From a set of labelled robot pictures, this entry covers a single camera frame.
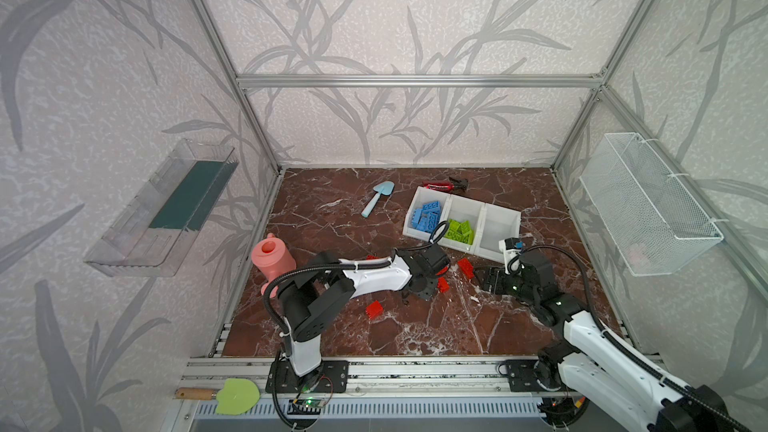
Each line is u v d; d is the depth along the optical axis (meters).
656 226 0.61
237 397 0.71
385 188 1.12
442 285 0.88
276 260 0.83
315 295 0.49
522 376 0.74
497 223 1.02
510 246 0.75
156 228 0.64
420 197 1.05
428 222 0.99
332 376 0.74
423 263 0.69
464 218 1.02
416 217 1.02
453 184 1.12
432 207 1.04
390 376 0.75
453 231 0.96
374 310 0.83
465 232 0.96
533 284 0.64
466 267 0.91
